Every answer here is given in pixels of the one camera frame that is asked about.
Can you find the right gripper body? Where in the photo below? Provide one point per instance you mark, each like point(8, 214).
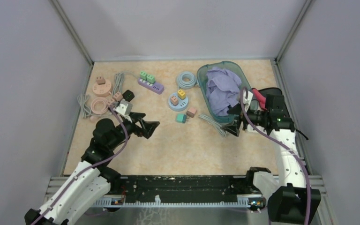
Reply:
point(238, 120)

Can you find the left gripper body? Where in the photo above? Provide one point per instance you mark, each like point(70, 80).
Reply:
point(138, 130)

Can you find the teal USB charger plug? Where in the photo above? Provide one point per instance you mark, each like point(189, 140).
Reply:
point(181, 118)

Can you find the blue round power socket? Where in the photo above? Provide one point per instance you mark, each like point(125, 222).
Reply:
point(183, 104)

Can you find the brown pink USB charger plug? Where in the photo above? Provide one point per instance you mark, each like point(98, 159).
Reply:
point(191, 112)

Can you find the yellow USB charger plug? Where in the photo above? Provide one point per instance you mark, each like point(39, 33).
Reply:
point(181, 94)

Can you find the white power strip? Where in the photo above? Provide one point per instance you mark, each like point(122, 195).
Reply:
point(252, 130)

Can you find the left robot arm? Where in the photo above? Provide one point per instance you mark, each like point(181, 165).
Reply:
point(92, 178)

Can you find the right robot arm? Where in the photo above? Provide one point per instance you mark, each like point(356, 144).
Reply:
point(290, 197)

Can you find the pink plug on blue socket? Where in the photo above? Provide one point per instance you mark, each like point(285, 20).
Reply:
point(174, 100)

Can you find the green plug right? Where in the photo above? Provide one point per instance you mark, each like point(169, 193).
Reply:
point(150, 78)

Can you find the green plug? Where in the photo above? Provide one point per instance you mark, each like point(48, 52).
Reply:
point(150, 78)
point(143, 75)

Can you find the green plug left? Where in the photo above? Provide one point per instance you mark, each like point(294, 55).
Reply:
point(143, 75)

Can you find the pink round power socket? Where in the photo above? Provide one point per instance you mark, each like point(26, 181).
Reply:
point(102, 90)

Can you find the lavender cloth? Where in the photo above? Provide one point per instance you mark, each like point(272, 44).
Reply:
point(222, 90)

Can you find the red and black bag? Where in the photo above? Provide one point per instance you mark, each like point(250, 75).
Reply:
point(271, 93)

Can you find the black power strip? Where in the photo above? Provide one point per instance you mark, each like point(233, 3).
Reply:
point(127, 95)

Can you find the purple power strip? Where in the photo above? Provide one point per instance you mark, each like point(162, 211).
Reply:
point(155, 87)

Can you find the teal plastic basin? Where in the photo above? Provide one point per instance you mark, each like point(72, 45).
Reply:
point(202, 79)

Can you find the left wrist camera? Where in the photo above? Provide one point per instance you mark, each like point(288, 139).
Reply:
point(124, 108)

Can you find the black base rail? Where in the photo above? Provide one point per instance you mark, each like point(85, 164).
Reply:
point(191, 189)

